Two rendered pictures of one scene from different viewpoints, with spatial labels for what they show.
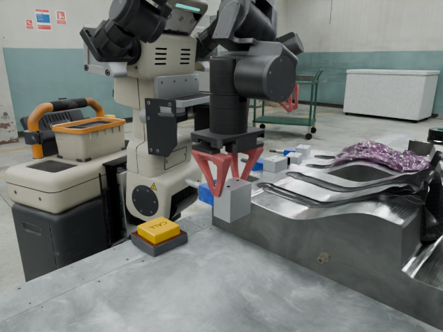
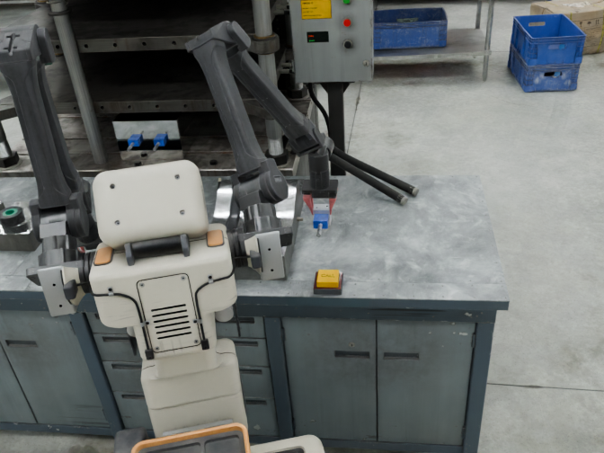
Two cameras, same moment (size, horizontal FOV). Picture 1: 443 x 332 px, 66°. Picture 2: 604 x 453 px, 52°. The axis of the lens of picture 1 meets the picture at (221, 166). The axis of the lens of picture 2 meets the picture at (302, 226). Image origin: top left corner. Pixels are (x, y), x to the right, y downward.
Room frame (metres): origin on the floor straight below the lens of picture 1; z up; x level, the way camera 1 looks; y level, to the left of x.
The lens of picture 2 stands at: (1.47, 1.24, 1.95)
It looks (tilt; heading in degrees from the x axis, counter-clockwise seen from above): 34 degrees down; 235
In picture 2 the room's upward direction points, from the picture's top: 5 degrees counter-clockwise
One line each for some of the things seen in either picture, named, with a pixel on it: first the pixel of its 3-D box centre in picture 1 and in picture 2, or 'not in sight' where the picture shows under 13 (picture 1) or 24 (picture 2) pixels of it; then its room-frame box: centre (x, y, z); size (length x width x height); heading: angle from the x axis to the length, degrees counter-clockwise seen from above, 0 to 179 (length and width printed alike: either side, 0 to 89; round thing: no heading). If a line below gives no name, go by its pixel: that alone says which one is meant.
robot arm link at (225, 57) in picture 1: (232, 76); (318, 159); (0.51, -0.02, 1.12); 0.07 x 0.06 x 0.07; 40
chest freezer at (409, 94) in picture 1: (388, 93); not in sight; (7.09, -3.39, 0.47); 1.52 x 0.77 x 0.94; 43
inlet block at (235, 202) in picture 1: (211, 190); (320, 223); (0.54, 0.02, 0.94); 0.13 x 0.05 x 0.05; 45
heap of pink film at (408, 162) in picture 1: (378, 153); not in sight; (0.91, -0.43, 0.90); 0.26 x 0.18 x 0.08; 63
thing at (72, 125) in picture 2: not in sight; (165, 130); (0.41, -1.29, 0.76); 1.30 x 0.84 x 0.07; 136
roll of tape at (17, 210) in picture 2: (440, 134); (11, 216); (1.22, -0.79, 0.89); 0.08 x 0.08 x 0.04
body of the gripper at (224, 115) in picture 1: (229, 118); (319, 179); (0.51, -0.01, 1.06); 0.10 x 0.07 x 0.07; 136
